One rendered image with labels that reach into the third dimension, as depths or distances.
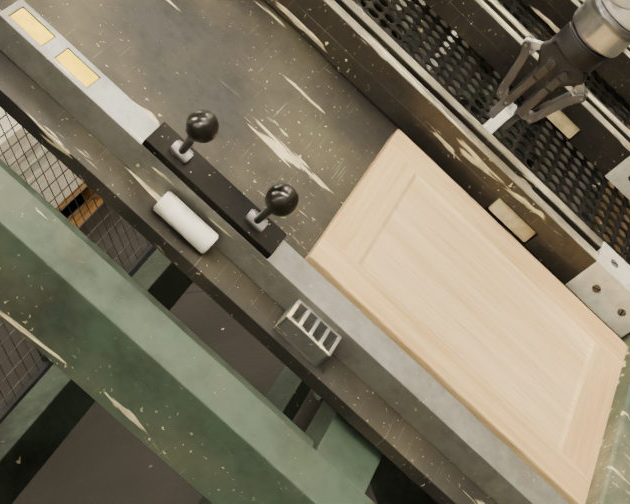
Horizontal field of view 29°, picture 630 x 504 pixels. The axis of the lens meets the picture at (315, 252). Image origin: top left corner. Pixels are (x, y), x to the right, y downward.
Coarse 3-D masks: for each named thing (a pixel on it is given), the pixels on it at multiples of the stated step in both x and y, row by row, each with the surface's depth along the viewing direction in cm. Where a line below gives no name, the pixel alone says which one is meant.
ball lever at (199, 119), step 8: (192, 112) 134; (200, 112) 134; (208, 112) 134; (192, 120) 134; (200, 120) 133; (208, 120) 134; (216, 120) 134; (192, 128) 134; (200, 128) 133; (208, 128) 134; (216, 128) 134; (192, 136) 134; (200, 136) 134; (208, 136) 134; (176, 144) 144; (184, 144) 141; (192, 144) 140; (176, 152) 144; (184, 152) 143; (192, 152) 144; (184, 160) 144
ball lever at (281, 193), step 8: (280, 184) 136; (288, 184) 136; (272, 192) 135; (280, 192) 135; (288, 192) 135; (296, 192) 136; (272, 200) 135; (280, 200) 135; (288, 200) 135; (296, 200) 136; (272, 208) 135; (280, 208) 135; (288, 208) 135; (296, 208) 136; (248, 216) 145; (256, 216) 144; (264, 216) 142; (280, 216) 136; (256, 224) 145; (264, 224) 145
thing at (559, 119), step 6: (546, 102) 216; (552, 114) 217; (558, 114) 216; (564, 114) 216; (552, 120) 217; (558, 120) 217; (564, 120) 217; (570, 120) 216; (558, 126) 218; (564, 126) 217; (570, 126) 217; (576, 126) 216; (564, 132) 218; (570, 132) 217; (576, 132) 217
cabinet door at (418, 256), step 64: (384, 192) 171; (448, 192) 182; (320, 256) 155; (384, 256) 164; (448, 256) 173; (512, 256) 182; (384, 320) 156; (448, 320) 164; (512, 320) 174; (576, 320) 183; (448, 384) 157; (512, 384) 165; (576, 384) 174; (512, 448) 158; (576, 448) 165
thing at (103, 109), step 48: (0, 48) 143; (48, 48) 142; (96, 96) 143; (192, 192) 144; (240, 240) 145; (288, 288) 146; (384, 336) 150; (384, 384) 149; (432, 384) 151; (432, 432) 150; (480, 432) 151; (480, 480) 151; (528, 480) 152
